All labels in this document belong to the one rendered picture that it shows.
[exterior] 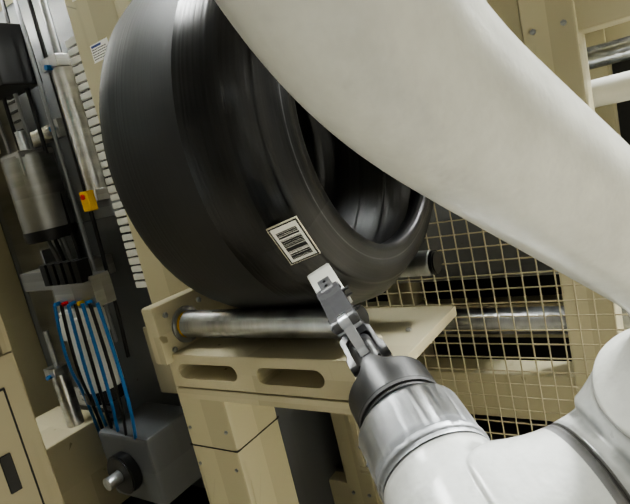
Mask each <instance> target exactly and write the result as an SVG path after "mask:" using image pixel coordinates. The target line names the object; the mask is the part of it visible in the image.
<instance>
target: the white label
mask: <svg viewBox="0 0 630 504"><path fill-rule="evenodd" d="M266 231H267V232H268V234H269V235H270V236H271V238H272V239H273V241H274V242H275V243H276V245H277V246H278V247H279V249H280V250H281V252H282V253H283V254H284V256H285V257H286V258H287V260H288V261H289V263H290V264H291V265H293V264H296V263H298V262H301V261H303V260H305V259H308V258H310V257H313V256H315V255H318V254H320V253H321V252H320V251H319V249H318V248H317V246H316V245H315V243H314V242H313V240H312V239H311V237H310V236H309V234H308V233H307V231H306V230H305V228H304V227H303V225H302V224H301V222H300V221H299V219H298V218H297V216H294V217H292V218H290V219H288V220H285V221H283V222H281V223H279V224H276V225H274V226H272V227H269V228H267V229H266Z"/></svg>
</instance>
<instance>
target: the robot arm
mask: <svg viewBox="0 0 630 504"><path fill-rule="evenodd" d="M215 2H216V3H217V5H218V6H219V7H220V9H221V10H222V12H223V13H224V15H225V16H226V17H227V19H228V20H229V21H230V23H231V24H232V26H233V27H234V28H235V30H236V31H237V32H238V34H239V35H240V36H241V38H242V39H243V40H244V42H245V43H246V44H247V45H248V47H249V48H250V49H251V50H252V52H253V53H254V54H255V55H256V57H257V58H258V59H259V60H260V61H261V63H262V64H263V65H264V66H265V67H266V69H267V70H268V71H269V72H270V73H271V74H272V75H273V76H274V78H275V79H276V80H277V81H278V82H279V83H280V84H281V85H282V86H283V87H284V89H285V90H286V91H287V92H288V93H289V94H290V95H291V96H292V97H293V98H294V99H295V100H296V101H297V102H298V103H299V104H300V105H301V106H302V107H303V108H304V109H305V110H306V111H307V112H308V113H309V114H311V115H312V116H313V117H314V118H315V119H316V120H317V121H318V122H319V123H320V124H322V125H323V126H324V127H325V128H326V129H327V130H328V131H330V132H331V133H332V134H333V135H334V136H336V137H337V138H338V139H339V140H341V141H342V142H343V143H344V144H346V145H347V146H348V147H350V148H351V149H352V150H353V151H355V152H356V153H357V154H359V155H360V156H362V157H363V158H364V159H366V160H367V161H369V162H370V163H372V164H373V165H375V166H376V167H378V168H379V169H381V170H382V171H383V172H385V173H387V174H388V175H390V176H391V177H393V178H394V179H396V180H398V181H399V182H401V183H402V184H404V185H406V186H407V187H409V188H411V189H413V190H414V191H416V192H418V193H420V194H421V195H423V196H425V197H426V198H428V199H430V200H432V201H433V202H435V203H437V204H439V205H440V206H442V207H444V208H445V209H447V210H449V211H451V212H453V213H454V214H456V215H458V216H460V217H462V218H463V219H465V220H467V221H469V222H471V223H472V224H474V225H476V226H478V227H479V228H481V229H483V230H485V231H487V232H488V233H490V234H492V235H494V236H496V237H497V238H499V239H501V240H503V241H505V242H506V243H508V244H510V245H512V246H514V247H515V248H517V249H519V250H521V251H522V252H524V253H526V254H528V255H530V256H531V257H533V258H535V259H537V260H539V261H540V262H542V263H544V264H546V265H548V266H549V267H551V268H553V269H555V270H557V271H558V272H560V273H562V274H564V275H565V276H567V277H569V278H571V279H573V280H574V281H576V282H578V283H580V284H582V285H583V286H585V287H587V288H589V289H591V290H592V291H594V292H596V293H598V294H599V295H601V296H603V297H605V298H606V299H608V300H610V301H612V302H613V303H615V304H617V305H618V306H619V307H621V308H622V309H624V310H625V311H626V312H627V313H628V315H629V317H630V145H629V144H628V143H627V142H626V141H625V140H624V139H623V138H622V137H621V136H620V135H619V134H617V133H616V132H615V131H614V130H613V129H612V128H611V127H610V126H609V125H608V124H607V123H606V122H605V121H604V120H603V119H602V118H601V117H599V116H598V115H597V114H596V113H595V112H594V111H593V110H592V109H591V108H590V107H589V106H588V105H587V104H586V103H585V102H584V101H583V100H581V99H580V98H579V97H578V96H577V95H576V94H575V93H574V92H573V91H572V90H571V89H570V88H569V87H568V86H567V85H566V84H564V83H563V82H562V81H561V80H560V79H559V78H558V77H557V76H556V75H555V74H554V73H553V72H552V71H551V70H550V69H549V68H548V67H547V66H546V65H545V64H544V63H543V62H542V61H541V60H539V59H538V58H537V57H536V56H535V55H534V54H533V53H532V52H531V51H530V50H529V49H528V48H527V47H526V46H525V45H524V44H523V43H522V42H521V41H520V40H519V39H518V38H517V37H516V36H515V34H514V33H513V32H512V31H511V30H510V29H509V28H508V27H507V26H506V25H505V23H504V22H503V21H502V20H501V19H500V17H499V16H498V15H497V14H496V13H495V11H494V10H493V9H492V8H491V7H490V5H489V4H488V3H487V1H486V0H215ZM307 278H308V280H309V282H310V283H311V285H312V287H313V289H314V291H315V293H316V294H317V299H318V300H319V301H320V303H321V305H322V307H323V309H324V311H325V313H326V316H327V318H328V322H329V324H330V326H331V328H330V329H331V331H332V332H333V333H334V334H336V335H338V337H339V338H342V339H341V340H340V342H339V343H340V346H341V348H342V349H343V351H344V353H345V355H346V357H347V360H346V363H347V365H348V367H349V368H350V370H351V372H352V373H353V375H354V376H355V378H356V377H357V378H356V380H355V381H354V383H353V385H352V387H351V390H350V393H349V407H350V410H351V412H352V415H353V417H354V419H355V421H356V423H357V425H358V427H359V429H360V432H359V437H358V440H359V446H358V448H359V449H360V450H361V451H362V453H363V455H364V458H365V460H366V462H367V463H366V465H367V467H369V471H370V473H371V476H372V478H373V480H374V482H375V484H376V486H377V491H378V494H379V496H380V498H381V500H382V502H383V503H384V504H630V329H627V330H625V331H623V332H621V333H619V334H618V335H616V336H615V337H613V338H612V339H611V340H610V341H608V342H607V343H606V344H605V345H604V346H603V348H602V349H601V350H600V352H599V353H598V355H597V357H596V360H595V363H594V367H593V370H592V372H591V374H590V376H589V377H588V379H587V381H586V382H585V384H584V386H583V387H582V388H581V390H580V391H579V392H578V394H577V395H576V396H575V398H574V403H575V409H574V410H572V411H571V412H570V413H568V414H567V415H565V416H564V417H562V418H560V419H558V420H557V421H555V422H553V423H552V424H550V425H548V426H545V427H543V428H541V429H539V430H536V431H533V432H530V433H527V434H524V435H519V436H515V437H510V438H505V439H498V440H492V441H490V438H489V437H488V435H487V434H486V433H485V431H484V430H483V429H482V428H481V427H480V426H479V425H478V424H477V423H476V421H475V420H474V418H473V417H472V416H471V414H470V413H469V412H468V410H467V409H466V408H465V406H464V405H463V404H462V402H461V401H460V399H459V398H458V397H457V395H456V394H455V393H454V392H453V391H452V390H450V389H449V388H447V387H446V386H443V385H440V384H437V382H436V381H435V380H434V378H433V377H432V375H431V374H430V373H429V371H428V370H427V368H426V367H425V366H424V365H423V364H422V363H421V362H420V361H419V360H417V359H415V358H412V357H408V356H393V355H392V353H391V351H390V350H389V348H388V347H387V345H386V344H385V342H384V341H383V339H381V338H378V336H377V335H376V333H375V332H374V330H373V329H372V327H371V325H370V324H368V323H367V324H366V323H365V321H362V319H361V318H360V317H359V315H358V312H357V309H356V308H355V307H353V306H352V305H351V303H352V302H353V301H352V299H351V297H350V295H351V294H353V293H352V291H351V290H350V288H349V287H348V285H347V286H345V287H344V286H343V285H342V283H341V282H340V280H339V279H338V277H337V276H336V274H335V272H334V271H333V269H332V268H331V266H330V265H329V263H326V264H325V265H323V266H321V267H320V268H318V269H317V270H315V271H314V272H312V273H311V274H309V275H308V276H307Z"/></svg>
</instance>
